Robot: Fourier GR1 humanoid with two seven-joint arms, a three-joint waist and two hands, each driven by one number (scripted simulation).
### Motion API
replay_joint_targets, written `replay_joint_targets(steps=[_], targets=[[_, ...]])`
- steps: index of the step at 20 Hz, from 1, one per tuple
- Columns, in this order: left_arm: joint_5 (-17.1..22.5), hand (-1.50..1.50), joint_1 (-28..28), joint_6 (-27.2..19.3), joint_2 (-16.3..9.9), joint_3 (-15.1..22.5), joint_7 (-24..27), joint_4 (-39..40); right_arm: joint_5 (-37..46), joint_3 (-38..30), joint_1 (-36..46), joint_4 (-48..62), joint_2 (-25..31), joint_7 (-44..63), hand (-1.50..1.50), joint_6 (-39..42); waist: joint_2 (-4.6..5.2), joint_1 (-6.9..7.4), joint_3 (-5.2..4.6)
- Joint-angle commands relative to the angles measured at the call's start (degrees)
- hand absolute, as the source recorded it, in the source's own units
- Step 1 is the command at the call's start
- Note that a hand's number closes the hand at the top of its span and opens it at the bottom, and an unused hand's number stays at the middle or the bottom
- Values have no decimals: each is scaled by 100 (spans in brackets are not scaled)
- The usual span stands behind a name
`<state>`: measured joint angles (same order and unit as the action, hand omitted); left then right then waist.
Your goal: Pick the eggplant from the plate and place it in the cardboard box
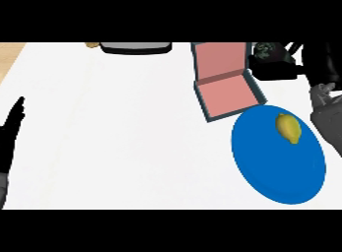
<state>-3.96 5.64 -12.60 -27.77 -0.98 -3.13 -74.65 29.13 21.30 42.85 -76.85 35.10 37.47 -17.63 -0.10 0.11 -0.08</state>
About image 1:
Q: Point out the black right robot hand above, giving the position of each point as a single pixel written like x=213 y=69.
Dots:
x=330 y=64

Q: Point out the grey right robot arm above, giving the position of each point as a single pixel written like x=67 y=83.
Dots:
x=338 y=124

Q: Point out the pink open cardboard box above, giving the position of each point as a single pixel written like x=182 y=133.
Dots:
x=227 y=93

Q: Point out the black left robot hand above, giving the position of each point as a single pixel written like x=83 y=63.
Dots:
x=3 y=144

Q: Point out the yellow-green eggplant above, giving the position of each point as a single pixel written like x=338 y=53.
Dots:
x=289 y=128

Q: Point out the small tan object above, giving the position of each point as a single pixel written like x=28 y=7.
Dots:
x=92 y=44

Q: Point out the blue round plate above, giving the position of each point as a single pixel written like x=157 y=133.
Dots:
x=274 y=164

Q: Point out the dark appliance with green marks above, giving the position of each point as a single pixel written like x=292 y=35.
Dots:
x=270 y=67

